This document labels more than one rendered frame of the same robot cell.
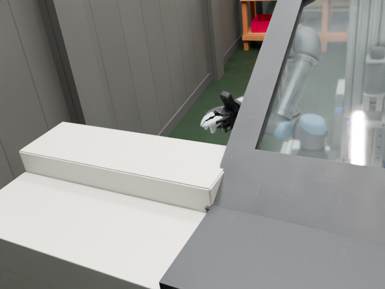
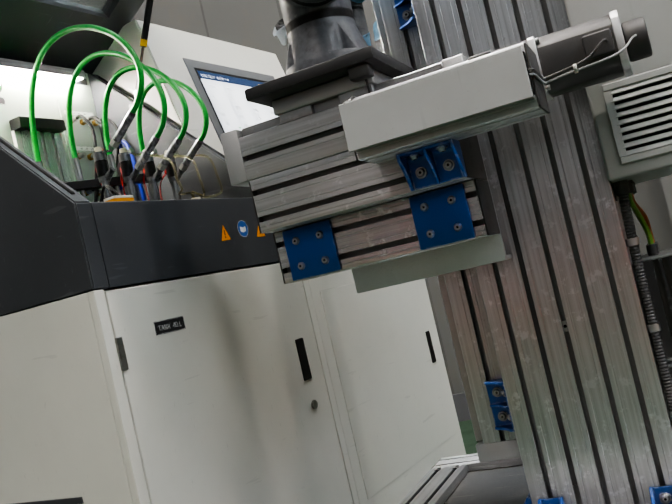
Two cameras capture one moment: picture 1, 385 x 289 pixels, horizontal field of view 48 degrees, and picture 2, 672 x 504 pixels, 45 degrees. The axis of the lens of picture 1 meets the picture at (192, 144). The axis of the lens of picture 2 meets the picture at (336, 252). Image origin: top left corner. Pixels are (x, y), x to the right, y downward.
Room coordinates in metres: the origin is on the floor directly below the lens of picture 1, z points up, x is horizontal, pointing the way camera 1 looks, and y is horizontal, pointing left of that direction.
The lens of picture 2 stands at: (1.47, -2.35, 0.70)
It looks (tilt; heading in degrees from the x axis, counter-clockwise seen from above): 2 degrees up; 89
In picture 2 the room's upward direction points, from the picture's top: 13 degrees counter-clockwise
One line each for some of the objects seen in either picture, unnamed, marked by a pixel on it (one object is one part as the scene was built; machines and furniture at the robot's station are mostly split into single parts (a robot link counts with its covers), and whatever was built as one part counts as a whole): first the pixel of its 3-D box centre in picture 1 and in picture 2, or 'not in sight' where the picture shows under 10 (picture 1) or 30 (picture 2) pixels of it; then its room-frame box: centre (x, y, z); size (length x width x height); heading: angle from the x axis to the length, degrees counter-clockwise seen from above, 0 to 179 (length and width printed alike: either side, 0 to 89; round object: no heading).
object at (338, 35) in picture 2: not in sight; (326, 50); (1.54, -1.02, 1.09); 0.15 x 0.15 x 0.10
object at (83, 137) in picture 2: not in sight; (91, 154); (0.90, -0.15, 1.20); 0.13 x 0.03 x 0.31; 60
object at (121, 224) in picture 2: not in sight; (201, 237); (1.21, -0.61, 0.87); 0.62 x 0.04 x 0.16; 60
